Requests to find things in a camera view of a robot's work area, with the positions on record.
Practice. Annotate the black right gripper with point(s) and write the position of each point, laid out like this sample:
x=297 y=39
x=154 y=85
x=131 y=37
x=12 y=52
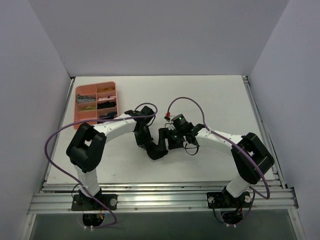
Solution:
x=169 y=138

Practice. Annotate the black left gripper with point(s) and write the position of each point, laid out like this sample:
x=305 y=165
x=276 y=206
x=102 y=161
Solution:
x=142 y=132

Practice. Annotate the black striped underwear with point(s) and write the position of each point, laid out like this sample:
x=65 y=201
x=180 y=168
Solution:
x=157 y=151

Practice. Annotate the pink compartment organizer box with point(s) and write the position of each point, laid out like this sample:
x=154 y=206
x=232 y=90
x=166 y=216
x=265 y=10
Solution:
x=91 y=90

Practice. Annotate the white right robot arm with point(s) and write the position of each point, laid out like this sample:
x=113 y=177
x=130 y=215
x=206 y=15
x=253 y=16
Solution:
x=251 y=157

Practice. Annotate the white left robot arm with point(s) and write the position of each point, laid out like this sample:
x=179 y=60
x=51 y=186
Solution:
x=86 y=148

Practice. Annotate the navy garment in box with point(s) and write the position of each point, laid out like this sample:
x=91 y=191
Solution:
x=110 y=115

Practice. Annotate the black rolled garment in box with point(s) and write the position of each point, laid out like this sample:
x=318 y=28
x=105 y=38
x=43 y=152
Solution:
x=105 y=105

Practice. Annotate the pink garment in box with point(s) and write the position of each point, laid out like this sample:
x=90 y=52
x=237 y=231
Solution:
x=106 y=98

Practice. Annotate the yellow garment in box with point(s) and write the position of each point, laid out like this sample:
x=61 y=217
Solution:
x=102 y=89

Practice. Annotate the olive garment in box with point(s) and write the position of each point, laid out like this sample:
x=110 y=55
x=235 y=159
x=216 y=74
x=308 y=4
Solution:
x=90 y=108

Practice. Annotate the striped rolled garment in box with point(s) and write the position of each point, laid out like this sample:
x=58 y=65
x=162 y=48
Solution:
x=82 y=99

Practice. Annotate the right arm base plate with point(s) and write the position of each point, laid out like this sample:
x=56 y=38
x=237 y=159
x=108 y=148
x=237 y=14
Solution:
x=224 y=200

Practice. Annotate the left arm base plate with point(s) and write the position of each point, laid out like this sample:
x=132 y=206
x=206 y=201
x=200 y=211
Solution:
x=82 y=202

